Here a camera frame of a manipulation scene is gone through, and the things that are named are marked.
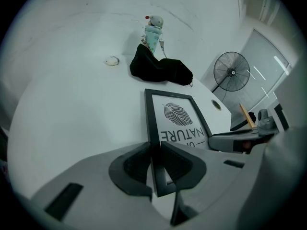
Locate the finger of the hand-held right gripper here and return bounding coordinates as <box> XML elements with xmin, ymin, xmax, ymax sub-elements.
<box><xmin>208</xmin><ymin>129</ymin><xmax>264</xmax><ymax>154</ymax></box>

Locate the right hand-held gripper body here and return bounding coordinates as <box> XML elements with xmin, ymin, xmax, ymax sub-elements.
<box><xmin>257</xmin><ymin>56</ymin><xmax>307</xmax><ymax>230</ymax></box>

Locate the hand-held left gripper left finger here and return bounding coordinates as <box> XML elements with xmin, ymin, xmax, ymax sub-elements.
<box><xmin>30</xmin><ymin>141</ymin><xmax>171</xmax><ymax>230</ymax></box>

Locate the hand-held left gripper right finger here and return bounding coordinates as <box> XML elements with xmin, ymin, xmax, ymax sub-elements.
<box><xmin>161</xmin><ymin>140</ymin><xmax>266</xmax><ymax>230</ymax></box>

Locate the black picture frame leaf print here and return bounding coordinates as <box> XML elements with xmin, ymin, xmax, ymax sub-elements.
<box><xmin>144</xmin><ymin>88</ymin><xmax>213</xmax><ymax>198</ymax></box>

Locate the wooden strip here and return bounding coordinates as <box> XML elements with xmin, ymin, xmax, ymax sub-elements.
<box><xmin>239</xmin><ymin>103</ymin><xmax>256</xmax><ymax>130</ymax></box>

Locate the black standing fan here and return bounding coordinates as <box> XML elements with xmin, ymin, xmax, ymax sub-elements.
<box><xmin>211</xmin><ymin>51</ymin><xmax>251</xmax><ymax>103</ymax></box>

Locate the black cloth bag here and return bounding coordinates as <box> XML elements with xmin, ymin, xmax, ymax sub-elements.
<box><xmin>129</xmin><ymin>43</ymin><xmax>194</xmax><ymax>87</ymax></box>

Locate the small white earbud case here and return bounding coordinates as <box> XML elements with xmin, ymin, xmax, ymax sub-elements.
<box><xmin>103</xmin><ymin>56</ymin><xmax>120</xmax><ymax>67</ymax></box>

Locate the light blue bottle with strap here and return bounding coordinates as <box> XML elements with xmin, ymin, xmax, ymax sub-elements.
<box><xmin>140</xmin><ymin>14</ymin><xmax>168</xmax><ymax>59</ymax></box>

